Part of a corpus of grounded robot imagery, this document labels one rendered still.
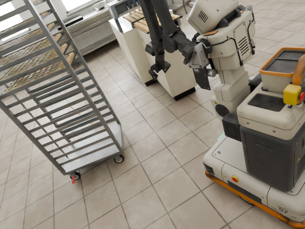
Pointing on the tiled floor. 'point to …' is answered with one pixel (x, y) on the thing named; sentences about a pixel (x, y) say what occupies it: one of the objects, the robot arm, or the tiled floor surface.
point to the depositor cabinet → (134, 51)
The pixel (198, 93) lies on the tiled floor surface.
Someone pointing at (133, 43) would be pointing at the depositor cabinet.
